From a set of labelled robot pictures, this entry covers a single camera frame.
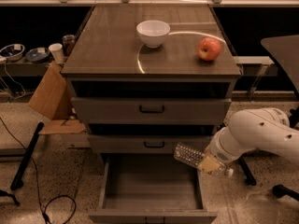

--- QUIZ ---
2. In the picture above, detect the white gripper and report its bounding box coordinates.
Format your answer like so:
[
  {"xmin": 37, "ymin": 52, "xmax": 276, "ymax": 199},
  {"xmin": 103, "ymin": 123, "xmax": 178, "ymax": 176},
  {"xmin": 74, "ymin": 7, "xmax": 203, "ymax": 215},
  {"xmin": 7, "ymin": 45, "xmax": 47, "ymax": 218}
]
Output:
[{"xmin": 198, "ymin": 127, "xmax": 241, "ymax": 175}]

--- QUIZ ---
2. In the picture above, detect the clear plastic water bottle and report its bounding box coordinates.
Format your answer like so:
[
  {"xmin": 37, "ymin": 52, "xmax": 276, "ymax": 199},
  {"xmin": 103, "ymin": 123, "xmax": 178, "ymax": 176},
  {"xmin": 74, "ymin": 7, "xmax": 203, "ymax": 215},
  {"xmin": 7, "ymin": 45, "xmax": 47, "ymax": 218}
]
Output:
[{"xmin": 174, "ymin": 143, "xmax": 234, "ymax": 177}]

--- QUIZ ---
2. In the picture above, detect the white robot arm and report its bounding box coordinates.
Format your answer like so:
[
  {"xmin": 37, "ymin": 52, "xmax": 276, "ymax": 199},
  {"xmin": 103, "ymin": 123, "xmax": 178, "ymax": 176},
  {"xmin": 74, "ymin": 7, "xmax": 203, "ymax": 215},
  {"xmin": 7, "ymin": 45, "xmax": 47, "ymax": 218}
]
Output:
[{"xmin": 197, "ymin": 107, "xmax": 299, "ymax": 174}]

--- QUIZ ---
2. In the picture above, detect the bottom grey open drawer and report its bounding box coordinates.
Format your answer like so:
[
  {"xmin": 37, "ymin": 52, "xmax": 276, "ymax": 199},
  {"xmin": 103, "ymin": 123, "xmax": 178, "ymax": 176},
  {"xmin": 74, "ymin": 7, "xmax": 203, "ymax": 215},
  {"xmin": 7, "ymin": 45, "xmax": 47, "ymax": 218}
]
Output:
[{"xmin": 90, "ymin": 154, "xmax": 217, "ymax": 224}]

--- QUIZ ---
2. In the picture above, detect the grey drawer cabinet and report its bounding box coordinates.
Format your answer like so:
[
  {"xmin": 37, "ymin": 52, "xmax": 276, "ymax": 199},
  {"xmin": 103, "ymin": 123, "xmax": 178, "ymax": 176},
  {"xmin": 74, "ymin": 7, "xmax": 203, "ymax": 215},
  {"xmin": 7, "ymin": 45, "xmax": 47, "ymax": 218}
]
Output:
[{"xmin": 61, "ymin": 3, "xmax": 242, "ymax": 161}]

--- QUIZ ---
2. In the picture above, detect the middle grey drawer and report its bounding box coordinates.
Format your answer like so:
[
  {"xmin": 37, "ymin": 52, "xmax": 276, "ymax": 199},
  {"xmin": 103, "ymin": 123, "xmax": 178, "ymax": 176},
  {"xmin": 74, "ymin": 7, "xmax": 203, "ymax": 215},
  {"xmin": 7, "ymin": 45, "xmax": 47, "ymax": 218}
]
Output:
[{"xmin": 88, "ymin": 135, "xmax": 211, "ymax": 154}]

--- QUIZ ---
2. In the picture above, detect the top grey drawer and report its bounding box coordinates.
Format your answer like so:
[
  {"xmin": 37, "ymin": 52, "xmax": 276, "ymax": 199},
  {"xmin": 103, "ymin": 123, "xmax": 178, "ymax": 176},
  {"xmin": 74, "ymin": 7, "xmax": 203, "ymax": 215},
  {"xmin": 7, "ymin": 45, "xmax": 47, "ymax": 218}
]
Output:
[{"xmin": 72, "ymin": 98, "xmax": 231, "ymax": 125}]

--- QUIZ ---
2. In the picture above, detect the red apple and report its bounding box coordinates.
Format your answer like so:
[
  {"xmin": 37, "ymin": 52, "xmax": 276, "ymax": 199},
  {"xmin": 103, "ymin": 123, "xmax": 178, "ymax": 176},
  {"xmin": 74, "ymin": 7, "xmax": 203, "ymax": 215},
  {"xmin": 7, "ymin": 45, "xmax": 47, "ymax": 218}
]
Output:
[{"xmin": 197, "ymin": 37, "xmax": 221, "ymax": 62}]

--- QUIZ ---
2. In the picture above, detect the white bowl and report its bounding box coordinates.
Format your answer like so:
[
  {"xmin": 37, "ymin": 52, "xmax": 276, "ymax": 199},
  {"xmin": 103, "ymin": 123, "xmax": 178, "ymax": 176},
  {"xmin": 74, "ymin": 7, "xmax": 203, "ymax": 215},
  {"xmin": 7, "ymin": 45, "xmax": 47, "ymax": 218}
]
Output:
[{"xmin": 136, "ymin": 20, "xmax": 170, "ymax": 48}]

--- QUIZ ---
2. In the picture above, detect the cardboard box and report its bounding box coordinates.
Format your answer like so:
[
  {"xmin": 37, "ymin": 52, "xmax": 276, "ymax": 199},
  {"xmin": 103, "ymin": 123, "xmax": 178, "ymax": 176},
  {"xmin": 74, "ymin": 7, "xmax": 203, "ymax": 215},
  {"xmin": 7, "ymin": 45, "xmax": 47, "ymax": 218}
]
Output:
[{"xmin": 29, "ymin": 62, "xmax": 85, "ymax": 135}]

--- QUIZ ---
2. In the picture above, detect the glass jar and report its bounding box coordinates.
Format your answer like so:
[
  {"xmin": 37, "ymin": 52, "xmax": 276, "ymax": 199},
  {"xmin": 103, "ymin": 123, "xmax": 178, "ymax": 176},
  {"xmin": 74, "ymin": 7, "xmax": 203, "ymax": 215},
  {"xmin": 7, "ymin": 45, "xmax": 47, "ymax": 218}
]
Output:
[{"xmin": 62, "ymin": 35, "xmax": 76, "ymax": 55}]

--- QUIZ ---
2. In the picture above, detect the white paper cup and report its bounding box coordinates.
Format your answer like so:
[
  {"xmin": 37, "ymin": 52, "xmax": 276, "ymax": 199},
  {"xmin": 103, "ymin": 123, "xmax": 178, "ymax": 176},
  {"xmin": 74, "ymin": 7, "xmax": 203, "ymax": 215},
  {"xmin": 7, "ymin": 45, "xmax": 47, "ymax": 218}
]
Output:
[{"xmin": 49, "ymin": 43, "xmax": 64, "ymax": 63}]

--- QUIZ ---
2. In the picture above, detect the black stand leg left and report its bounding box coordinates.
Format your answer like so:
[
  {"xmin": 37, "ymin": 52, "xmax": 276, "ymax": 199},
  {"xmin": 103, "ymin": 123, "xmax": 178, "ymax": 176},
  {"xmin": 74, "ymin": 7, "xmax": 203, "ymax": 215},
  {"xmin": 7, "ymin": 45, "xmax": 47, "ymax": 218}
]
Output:
[{"xmin": 10, "ymin": 122, "xmax": 44, "ymax": 190}]

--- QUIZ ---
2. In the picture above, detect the blue bowl right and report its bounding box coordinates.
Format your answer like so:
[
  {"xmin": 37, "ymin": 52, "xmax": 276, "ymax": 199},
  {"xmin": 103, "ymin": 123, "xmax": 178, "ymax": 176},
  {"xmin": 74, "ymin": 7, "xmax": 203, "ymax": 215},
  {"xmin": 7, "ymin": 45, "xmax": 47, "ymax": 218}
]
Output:
[{"xmin": 25, "ymin": 47, "xmax": 50, "ymax": 63}]

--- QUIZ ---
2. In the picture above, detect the blue bowl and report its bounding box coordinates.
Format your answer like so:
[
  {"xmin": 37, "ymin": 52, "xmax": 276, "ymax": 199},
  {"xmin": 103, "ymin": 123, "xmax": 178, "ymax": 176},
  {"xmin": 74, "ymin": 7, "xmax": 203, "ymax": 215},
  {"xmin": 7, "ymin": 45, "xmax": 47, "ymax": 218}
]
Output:
[
  {"xmin": 0, "ymin": 44, "xmax": 25, "ymax": 62},
  {"xmin": 25, "ymin": 47, "xmax": 50, "ymax": 63}
]

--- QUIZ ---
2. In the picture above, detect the blue bowl left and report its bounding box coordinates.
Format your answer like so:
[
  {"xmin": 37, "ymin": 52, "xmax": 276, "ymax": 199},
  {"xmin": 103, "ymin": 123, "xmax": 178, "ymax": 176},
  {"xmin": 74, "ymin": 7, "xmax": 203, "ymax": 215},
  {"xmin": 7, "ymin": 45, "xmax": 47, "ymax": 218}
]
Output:
[{"xmin": 0, "ymin": 44, "xmax": 25, "ymax": 62}]

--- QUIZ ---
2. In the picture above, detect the black floor cable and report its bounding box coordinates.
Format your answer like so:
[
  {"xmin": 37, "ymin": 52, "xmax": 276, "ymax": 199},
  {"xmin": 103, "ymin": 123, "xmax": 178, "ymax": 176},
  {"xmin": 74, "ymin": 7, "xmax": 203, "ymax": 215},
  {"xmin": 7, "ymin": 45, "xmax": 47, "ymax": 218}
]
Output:
[{"xmin": 0, "ymin": 117, "xmax": 78, "ymax": 224}]

